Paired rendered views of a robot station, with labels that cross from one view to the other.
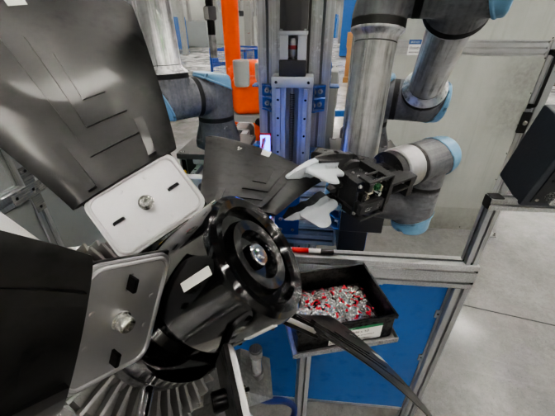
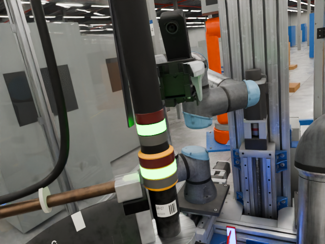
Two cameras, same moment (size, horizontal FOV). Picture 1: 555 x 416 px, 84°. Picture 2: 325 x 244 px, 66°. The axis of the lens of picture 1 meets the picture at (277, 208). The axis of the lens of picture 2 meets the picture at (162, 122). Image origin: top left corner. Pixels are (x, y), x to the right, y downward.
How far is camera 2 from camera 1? 0.31 m
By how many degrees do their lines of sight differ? 25
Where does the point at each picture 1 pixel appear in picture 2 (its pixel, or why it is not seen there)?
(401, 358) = not seen: outside the picture
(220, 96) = (199, 167)
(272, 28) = (238, 113)
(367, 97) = (315, 223)
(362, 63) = (306, 196)
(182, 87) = not seen: hidden behind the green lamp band
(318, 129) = (283, 182)
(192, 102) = (180, 175)
